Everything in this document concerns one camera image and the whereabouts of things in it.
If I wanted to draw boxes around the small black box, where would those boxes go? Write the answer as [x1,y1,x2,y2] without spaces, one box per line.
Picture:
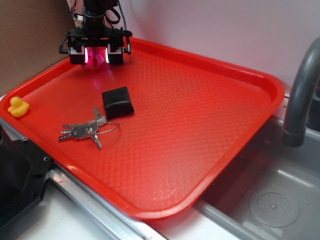
[102,86,135,119]

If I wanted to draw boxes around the yellow rubber duck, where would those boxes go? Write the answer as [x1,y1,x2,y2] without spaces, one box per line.
[7,96,30,118]

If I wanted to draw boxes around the silver key bunch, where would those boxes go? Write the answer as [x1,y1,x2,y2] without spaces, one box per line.
[58,106,120,150]

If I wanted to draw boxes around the red plastic tray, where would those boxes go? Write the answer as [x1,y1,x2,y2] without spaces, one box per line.
[0,39,285,220]

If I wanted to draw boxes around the grey sink basin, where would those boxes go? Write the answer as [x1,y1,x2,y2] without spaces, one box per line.
[195,117,320,240]

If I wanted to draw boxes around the grey faucet spout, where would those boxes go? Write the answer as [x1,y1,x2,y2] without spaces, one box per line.
[282,38,320,148]

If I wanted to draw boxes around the sink drain strainer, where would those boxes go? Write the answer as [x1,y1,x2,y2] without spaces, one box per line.
[248,187,300,228]

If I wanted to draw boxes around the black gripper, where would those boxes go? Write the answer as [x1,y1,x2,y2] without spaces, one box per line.
[59,26,133,65]

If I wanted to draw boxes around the brown cardboard panel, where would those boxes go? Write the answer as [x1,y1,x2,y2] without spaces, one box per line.
[0,0,75,96]

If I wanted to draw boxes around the braided grey cable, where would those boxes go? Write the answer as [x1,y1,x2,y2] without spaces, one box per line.
[117,0,130,32]

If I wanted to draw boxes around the red paper ball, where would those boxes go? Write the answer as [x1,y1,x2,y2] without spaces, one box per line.
[84,47,105,72]

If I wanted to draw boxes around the black bracket block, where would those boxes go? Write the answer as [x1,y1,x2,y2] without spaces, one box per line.
[0,127,53,230]

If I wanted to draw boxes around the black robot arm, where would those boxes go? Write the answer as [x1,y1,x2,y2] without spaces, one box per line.
[59,0,133,65]

